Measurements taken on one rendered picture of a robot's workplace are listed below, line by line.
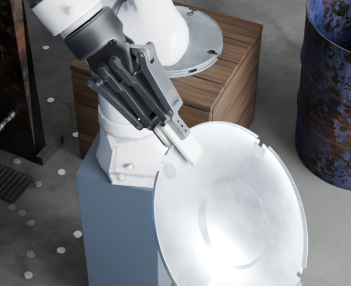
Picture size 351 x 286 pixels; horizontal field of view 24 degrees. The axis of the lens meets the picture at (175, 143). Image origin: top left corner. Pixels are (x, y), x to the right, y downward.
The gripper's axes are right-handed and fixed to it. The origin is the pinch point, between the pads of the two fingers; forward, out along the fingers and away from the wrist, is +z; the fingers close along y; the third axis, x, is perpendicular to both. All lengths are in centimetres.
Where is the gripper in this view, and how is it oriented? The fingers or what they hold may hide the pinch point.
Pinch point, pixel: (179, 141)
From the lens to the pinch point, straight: 111.4
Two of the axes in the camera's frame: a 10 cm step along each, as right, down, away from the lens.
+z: 6.1, 7.6, 2.4
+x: 5.0, -5.9, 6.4
